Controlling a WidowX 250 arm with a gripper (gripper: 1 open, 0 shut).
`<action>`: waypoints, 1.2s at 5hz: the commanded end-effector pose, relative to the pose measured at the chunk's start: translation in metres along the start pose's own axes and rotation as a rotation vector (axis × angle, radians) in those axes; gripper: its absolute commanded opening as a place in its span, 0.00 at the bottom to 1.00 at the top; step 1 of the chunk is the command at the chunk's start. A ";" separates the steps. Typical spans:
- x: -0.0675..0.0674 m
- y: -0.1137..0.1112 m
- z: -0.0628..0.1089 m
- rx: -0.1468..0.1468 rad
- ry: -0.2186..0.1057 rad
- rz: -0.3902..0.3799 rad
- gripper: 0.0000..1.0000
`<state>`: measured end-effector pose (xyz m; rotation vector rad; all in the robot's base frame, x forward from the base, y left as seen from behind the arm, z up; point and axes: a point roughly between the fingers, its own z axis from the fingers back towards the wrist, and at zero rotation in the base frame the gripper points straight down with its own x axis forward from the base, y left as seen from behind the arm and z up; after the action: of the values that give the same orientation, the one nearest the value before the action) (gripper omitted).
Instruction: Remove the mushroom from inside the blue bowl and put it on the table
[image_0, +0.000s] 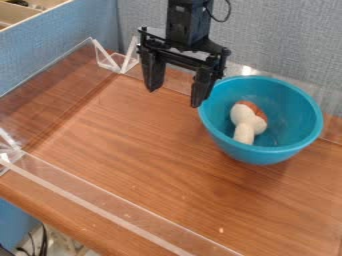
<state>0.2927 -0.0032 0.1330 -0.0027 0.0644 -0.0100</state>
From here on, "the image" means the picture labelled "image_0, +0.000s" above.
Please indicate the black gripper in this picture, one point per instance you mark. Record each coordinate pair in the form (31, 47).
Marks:
(159, 50)

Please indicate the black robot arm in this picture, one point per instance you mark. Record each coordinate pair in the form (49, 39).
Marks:
(189, 21)

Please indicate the blue plastic bowl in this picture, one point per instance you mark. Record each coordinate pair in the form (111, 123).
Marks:
(294, 118)

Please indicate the wooden shelf unit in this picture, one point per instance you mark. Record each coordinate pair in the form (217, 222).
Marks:
(17, 11)

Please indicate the clear acrylic barrier frame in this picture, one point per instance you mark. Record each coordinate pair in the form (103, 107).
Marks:
(115, 165)

